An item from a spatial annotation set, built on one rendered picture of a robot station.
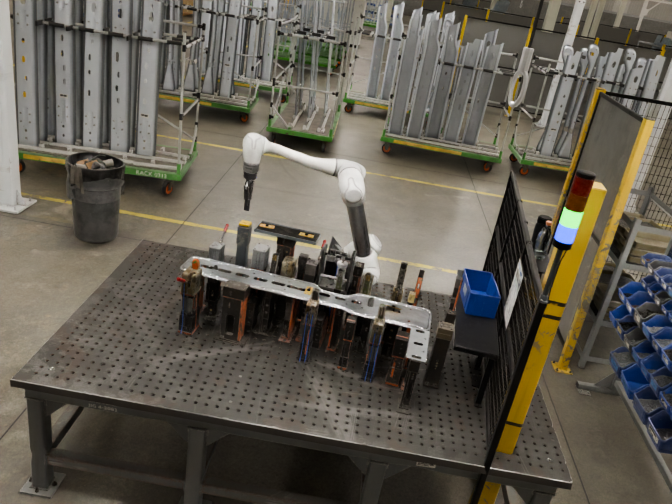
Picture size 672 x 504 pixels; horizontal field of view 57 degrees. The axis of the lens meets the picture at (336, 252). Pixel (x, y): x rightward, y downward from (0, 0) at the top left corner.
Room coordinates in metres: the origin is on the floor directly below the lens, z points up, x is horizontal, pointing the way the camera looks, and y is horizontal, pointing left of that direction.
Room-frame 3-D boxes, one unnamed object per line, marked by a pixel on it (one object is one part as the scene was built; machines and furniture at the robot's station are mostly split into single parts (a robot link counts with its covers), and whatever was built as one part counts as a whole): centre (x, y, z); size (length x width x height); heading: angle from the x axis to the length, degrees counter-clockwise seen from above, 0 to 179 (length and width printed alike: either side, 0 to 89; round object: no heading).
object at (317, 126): (9.95, 0.83, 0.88); 1.91 x 1.00 x 1.76; 0
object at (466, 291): (3.07, -0.82, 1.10); 0.30 x 0.17 x 0.13; 0
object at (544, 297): (2.17, -0.83, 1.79); 0.07 x 0.07 x 0.57
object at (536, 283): (3.10, -0.95, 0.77); 1.97 x 0.14 x 1.55; 173
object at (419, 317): (2.93, 0.13, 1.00); 1.38 x 0.22 x 0.02; 83
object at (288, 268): (3.11, 0.25, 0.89); 0.13 x 0.11 x 0.38; 173
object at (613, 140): (4.81, -1.93, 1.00); 1.34 x 0.14 x 2.00; 179
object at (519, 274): (2.71, -0.89, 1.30); 0.23 x 0.02 x 0.31; 173
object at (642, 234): (4.75, -2.33, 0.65); 1.00 x 0.50 x 1.30; 179
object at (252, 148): (3.34, 0.55, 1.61); 0.13 x 0.11 x 0.16; 12
